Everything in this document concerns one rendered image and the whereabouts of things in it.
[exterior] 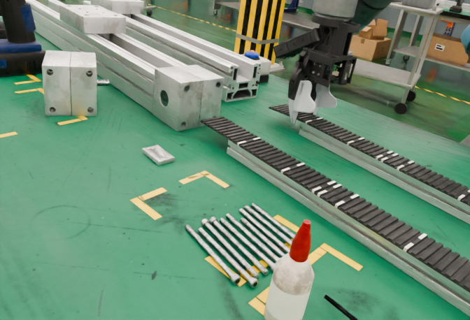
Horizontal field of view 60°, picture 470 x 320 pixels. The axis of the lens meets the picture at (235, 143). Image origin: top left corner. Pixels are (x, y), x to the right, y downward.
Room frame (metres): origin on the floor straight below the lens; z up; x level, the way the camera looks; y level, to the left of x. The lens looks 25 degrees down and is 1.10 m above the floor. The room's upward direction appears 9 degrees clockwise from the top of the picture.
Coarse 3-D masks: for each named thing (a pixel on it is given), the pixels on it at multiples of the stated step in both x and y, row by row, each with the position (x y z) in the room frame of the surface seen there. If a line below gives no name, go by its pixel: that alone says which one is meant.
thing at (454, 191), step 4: (456, 184) 0.57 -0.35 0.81; (460, 184) 0.58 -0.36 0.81; (448, 188) 0.56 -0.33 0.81; (452, 188) 0.56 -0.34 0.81; (456, 188) 0.57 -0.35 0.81; (460, 188) 0.56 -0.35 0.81; (464, 188) 0.57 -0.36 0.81; (444, 192) 0.55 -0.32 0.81; (448, 192) 0.55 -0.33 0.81; (452, 192) 0.55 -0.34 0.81; (456, 192) 0.55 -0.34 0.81; (460, 192) 0.55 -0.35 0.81; (452, 196) 0.54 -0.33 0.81; (456, 196) 0.54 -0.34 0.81
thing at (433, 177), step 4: (432, 172) 0.61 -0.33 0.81; (436, 172) 0.61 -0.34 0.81; (424, 176) 0.59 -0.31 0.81; (428, 176) 0.59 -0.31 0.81; (432, 176) 0.60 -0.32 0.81; (436, 176) 0.59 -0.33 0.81; (440, 176) 0.60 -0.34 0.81; (420, 180) 0.58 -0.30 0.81; (424, 180) 0.58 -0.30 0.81; (428, 180) 0.57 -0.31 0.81; (432, 180) 0.58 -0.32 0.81; (436, 180) 0.58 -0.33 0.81; (428, 184) 0.57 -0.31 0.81
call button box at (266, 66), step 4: (244, 56) 1.09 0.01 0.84; (256, 60) 1.08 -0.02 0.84; (260, 60) 1.08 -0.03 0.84; (264, 60) 1.09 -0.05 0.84; (268, 60) 1.10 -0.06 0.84; (264, 64) 1.08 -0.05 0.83; (268, 64) 1.09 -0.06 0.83; (264, 68) 1.08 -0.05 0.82; (268, 68) 1.09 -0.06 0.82; (260, 72) 1.07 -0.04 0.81; (264, 72) 1.08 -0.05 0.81; (268, 72) 1.09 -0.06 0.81; (260, 76) 1.07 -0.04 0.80; (264, 76) 1.08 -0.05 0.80; (268, 76) 1.09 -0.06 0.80; (260, 80) 1.07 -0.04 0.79; (264, 80) 1.09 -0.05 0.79
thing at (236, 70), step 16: (144, 16) 1.33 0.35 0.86; (128, 32) 1.22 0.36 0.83; (144, 32) 1.16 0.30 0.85; (160, 32) 1.13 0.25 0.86; (176, 32) 1.17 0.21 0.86; (160, 48) 1.09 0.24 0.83; (176, 48) 1.06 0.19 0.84; (192, 48) 1.00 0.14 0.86; (208, 48) 1.06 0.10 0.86; (224, 48) 1.05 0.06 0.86; (192, 64) 0.98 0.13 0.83; (208, 64) 0.96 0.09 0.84; (224, 64) 0.90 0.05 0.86; (240, 64) 0.97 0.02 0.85; (256, 64) 0.94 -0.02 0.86; (224, 80) 0.89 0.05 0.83; (240, 80) 0.92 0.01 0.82; (256, 80) 0.95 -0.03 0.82; (224, 96) 0.89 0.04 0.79; (240, 96) 0.93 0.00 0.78
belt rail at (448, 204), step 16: (304, 128) 0.76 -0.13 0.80; (320, 144) 0.72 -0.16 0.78; (336, 144) 0.70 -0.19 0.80; (352, 160) 0.67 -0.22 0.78; (368, 160) 0.65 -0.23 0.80; (384, 176) 0.62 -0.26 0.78; (400, 176) 0.60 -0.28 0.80; (416, 192) 0.58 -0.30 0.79; (432, 192) 0.56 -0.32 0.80; (448, 208) 0.54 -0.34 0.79; (464, 208) 0.53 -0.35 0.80
